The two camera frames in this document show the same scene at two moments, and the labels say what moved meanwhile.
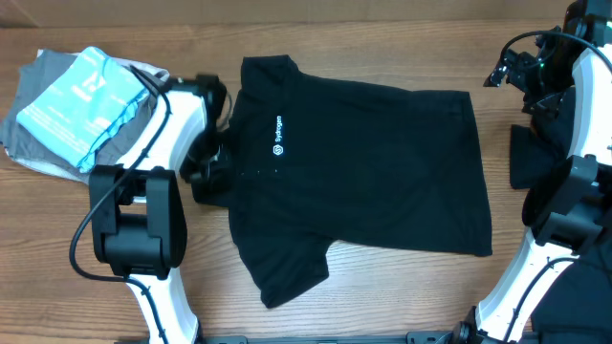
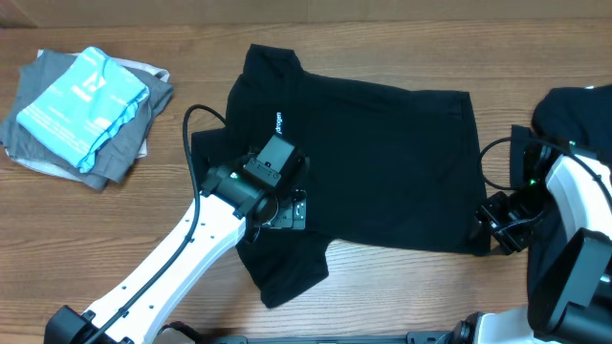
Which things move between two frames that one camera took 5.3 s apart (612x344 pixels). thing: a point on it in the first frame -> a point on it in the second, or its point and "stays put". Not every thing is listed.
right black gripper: (548, 104) -> (514, 241)
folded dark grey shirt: (124, 144) stays put
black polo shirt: (307, 161) stays put
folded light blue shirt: (74, 116) stays put
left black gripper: (192, 171) -> (291, 211)
